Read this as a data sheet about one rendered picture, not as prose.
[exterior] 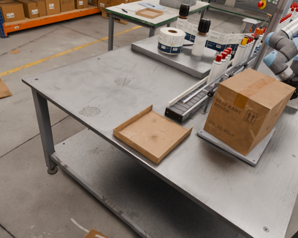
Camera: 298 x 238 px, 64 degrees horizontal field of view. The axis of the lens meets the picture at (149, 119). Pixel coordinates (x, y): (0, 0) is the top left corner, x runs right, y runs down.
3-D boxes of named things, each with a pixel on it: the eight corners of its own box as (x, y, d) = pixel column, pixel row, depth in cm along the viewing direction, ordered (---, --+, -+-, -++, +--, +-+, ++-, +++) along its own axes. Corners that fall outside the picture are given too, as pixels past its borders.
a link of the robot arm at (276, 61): (278, 48, 122) (264, 60, 124) (292, 64, 123) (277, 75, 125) (273, 49, 130) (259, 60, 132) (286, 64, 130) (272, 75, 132)
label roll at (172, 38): (182, 55, 189) (186, 37, 180) (157, 52, 187) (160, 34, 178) (180, 46, 204) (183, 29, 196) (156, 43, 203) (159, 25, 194)
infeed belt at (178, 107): (258, 47, 241) (259, 44, 239) (266, 50, 238) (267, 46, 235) (166, 114, 130) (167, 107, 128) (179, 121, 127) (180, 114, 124)
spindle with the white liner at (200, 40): (193, 54, 193) (203, 15, 175) (203, 58, 190) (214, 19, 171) (188, 57, 187) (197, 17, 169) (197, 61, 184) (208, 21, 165)
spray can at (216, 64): (208, 82, 158) (217, 52, 145) (215, 85, 156) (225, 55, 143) (204, 84, 154) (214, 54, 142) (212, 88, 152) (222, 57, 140)
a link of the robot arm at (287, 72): (289, 63, 127) (287, 69, 122) (294, 70, 128) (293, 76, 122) (276, 72, 133) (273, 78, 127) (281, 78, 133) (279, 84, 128)
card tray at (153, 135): (151, 109, 133) (152, 104, 131) (191, 132, 122) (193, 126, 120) (112, 134, 113) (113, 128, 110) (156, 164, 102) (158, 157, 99)
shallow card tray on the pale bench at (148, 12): (147, 10, 321) (147, 7, 319) (163, 14, 314) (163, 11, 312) (135, 14, 295) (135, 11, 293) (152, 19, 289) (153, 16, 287)
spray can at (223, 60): (212, 79, 162) (222, 50, 150) (219, 82, 160) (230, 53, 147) (209, 81, 158) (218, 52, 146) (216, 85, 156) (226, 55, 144)
